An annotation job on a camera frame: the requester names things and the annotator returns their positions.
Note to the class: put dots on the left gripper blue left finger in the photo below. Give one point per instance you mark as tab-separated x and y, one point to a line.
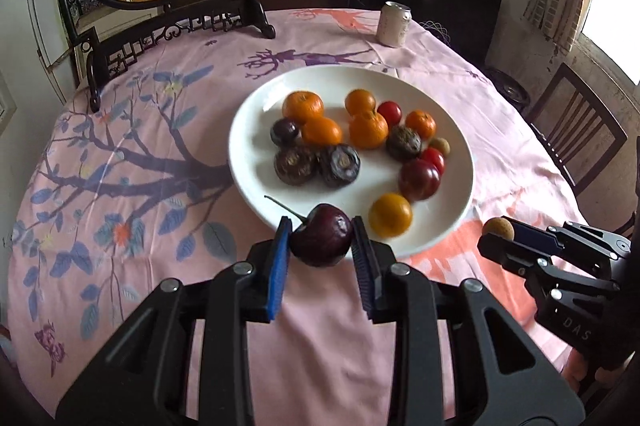
277	264

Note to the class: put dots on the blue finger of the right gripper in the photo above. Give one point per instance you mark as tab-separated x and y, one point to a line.
509	255
536	239

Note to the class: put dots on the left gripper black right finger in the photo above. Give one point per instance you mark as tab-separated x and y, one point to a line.
368	271

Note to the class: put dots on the dark red cherry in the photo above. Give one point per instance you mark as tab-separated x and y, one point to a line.
323	237

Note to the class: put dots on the yellow orange citrus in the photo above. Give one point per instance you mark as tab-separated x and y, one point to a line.
390	215

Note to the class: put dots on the dark red plum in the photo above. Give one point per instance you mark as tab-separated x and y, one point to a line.
418	180

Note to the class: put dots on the dark water chestnut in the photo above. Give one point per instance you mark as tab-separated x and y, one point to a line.
339	165
296	165

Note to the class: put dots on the large mandarin with stalk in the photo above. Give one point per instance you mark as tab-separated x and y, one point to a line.
368	130

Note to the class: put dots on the large mandarin with green stem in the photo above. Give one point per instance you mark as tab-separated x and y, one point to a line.
422	123

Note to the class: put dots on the small orange mandarin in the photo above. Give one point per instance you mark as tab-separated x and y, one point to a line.
302	106

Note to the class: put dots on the small red tomato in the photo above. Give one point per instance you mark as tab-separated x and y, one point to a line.
391	112

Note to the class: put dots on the yellow orange kumquat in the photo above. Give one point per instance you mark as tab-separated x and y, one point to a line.
359	101

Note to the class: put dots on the large white plate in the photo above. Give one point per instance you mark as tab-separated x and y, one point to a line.
374	172

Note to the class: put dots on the dark wooden chair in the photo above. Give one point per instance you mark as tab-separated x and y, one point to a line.
584	116

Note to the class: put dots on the large dark mangosteen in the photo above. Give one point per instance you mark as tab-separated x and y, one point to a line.
403	144

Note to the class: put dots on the dark purple round fruit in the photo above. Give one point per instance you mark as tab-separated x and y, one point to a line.
284	132

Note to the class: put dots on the small tan longan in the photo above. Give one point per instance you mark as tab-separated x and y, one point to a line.
441	145

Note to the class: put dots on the pink printed tablecloth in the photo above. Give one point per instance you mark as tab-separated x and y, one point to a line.
141	190

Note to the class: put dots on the white drink can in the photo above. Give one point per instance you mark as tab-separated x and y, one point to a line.
393	24

